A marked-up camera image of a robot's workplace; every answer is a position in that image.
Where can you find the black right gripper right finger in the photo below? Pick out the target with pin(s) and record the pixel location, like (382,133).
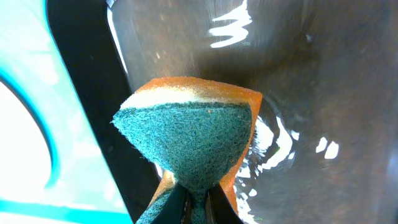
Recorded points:
(219,209)

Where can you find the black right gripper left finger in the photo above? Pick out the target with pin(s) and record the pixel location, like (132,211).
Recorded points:
(176,209)

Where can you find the green yellow sponge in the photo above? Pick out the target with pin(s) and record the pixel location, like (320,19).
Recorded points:
(198,131)

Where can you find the black water tray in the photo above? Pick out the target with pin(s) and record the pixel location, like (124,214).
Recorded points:
(326,149)

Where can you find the teal plastic tray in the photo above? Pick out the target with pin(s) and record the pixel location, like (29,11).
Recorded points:
(52,168)

